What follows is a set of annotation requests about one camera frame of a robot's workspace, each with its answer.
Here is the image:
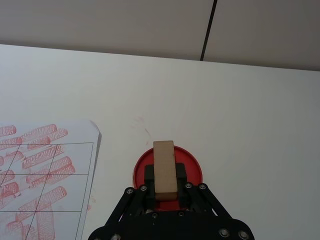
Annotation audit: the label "white gridded paper, red stamps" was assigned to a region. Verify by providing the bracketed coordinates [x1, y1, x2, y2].
[0, 119, 103, 240]

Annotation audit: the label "wooden stamp block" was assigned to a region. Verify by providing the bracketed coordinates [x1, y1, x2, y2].
[153, 140, 179, 202]

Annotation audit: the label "round red ink pad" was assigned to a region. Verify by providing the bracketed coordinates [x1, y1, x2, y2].
[131, 145, 204, 211]

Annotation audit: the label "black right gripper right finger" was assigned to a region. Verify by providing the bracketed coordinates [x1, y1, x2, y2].
[174, 162, 257, 240]

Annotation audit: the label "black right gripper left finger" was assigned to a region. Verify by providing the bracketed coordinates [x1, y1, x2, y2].
[88, 164, 157, 240]

